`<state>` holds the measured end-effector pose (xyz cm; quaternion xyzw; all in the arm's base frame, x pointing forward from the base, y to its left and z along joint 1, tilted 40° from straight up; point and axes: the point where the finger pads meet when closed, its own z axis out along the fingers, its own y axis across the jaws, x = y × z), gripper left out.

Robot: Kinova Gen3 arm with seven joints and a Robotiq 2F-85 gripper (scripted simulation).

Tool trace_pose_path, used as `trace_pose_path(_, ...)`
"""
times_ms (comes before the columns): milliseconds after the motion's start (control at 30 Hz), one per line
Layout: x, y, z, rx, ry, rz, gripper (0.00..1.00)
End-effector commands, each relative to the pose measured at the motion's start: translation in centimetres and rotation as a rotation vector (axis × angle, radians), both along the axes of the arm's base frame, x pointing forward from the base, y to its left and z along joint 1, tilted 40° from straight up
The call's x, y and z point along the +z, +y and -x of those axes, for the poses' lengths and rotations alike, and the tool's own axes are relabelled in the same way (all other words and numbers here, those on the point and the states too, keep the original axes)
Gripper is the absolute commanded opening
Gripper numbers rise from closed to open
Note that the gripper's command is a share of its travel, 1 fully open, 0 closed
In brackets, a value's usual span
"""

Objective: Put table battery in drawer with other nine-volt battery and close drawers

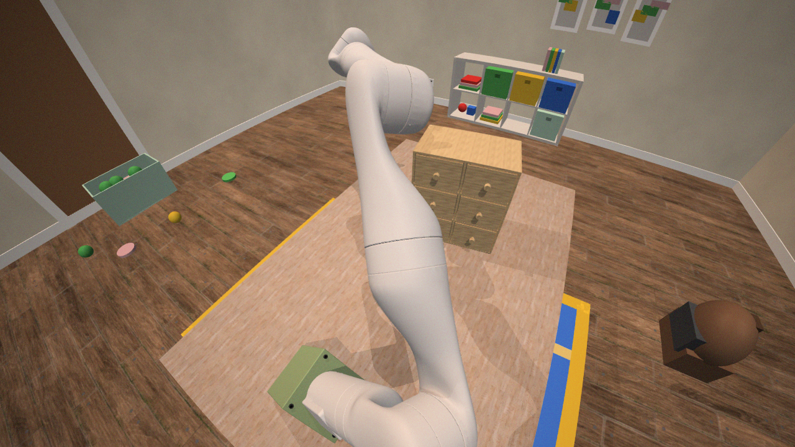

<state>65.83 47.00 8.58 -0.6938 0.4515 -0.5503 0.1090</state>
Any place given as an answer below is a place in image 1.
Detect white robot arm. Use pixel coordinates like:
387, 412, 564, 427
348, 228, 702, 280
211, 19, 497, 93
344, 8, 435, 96
302, 27, 478, 447

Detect light wooden chest of drawers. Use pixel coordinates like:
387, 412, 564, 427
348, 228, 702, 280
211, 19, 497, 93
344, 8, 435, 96
412, 125, 522, 254

